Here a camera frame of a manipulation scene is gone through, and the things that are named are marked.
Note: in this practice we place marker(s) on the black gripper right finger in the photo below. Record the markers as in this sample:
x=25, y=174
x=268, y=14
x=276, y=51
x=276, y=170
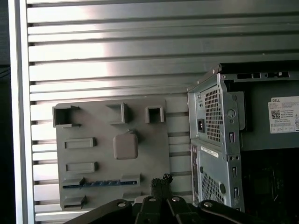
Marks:
x=180, y=210

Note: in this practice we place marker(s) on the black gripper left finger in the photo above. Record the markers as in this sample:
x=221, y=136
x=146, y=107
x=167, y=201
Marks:
x=149, y=210

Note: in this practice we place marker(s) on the blue RAM stick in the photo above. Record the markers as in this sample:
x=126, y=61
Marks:
x=100, y=183

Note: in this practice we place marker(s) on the black open PC case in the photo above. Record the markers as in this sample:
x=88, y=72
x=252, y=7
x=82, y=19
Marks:
x=210, y=163

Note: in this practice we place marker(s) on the grey parts rack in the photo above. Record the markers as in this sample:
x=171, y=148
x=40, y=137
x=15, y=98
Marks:
x=105, y=140

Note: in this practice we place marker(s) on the grey power supply unit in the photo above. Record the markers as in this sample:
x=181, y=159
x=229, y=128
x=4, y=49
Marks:
x=257, y=140

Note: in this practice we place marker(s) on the white power supply label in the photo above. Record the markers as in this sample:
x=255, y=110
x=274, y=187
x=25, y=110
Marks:
x=285, y=116

